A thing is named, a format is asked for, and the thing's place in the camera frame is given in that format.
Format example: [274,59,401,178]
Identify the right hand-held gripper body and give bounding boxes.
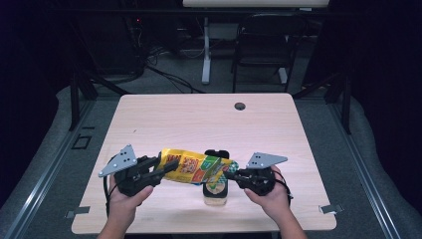
[238,151,289,197]

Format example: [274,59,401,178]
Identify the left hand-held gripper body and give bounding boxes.
[98,143,155,197]

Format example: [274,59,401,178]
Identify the black metal stand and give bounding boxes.
[68,66,130,132]
[292,71,352,135]

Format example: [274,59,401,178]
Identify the right hand-held gripper cable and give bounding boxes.
[273,170,295,200]

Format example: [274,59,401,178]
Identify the person's right hand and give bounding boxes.
[243,164,293,222]

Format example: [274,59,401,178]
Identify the black folding chair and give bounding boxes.
[231,13,308,94]

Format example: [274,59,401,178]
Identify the person's left hand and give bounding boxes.
[107,175,155,218]

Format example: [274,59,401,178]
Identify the left hand-held gripper cable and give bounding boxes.
[103,155,120,217]

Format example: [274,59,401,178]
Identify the grey tape strip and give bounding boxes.
[318,203,344,215]
[64,206,92,219]

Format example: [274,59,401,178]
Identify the black floor cables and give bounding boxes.
[132,16,207,94]

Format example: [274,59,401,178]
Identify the white desk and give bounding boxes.
[182,0,330,86]

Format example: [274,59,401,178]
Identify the glass jar with black lid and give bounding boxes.
[202,148,231,207]

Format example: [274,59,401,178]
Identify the aluminium floor rail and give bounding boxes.
[0,99,98,239]
[326,99,402,239]

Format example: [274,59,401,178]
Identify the yellow seasoning pouch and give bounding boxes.
[157,147,240,186]

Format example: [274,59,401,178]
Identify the dark computer tower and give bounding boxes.
[76,13,143,76]

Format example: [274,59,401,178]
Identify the hand-held gripper cable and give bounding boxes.
[273,170,295,200]
[103,155,120,217]

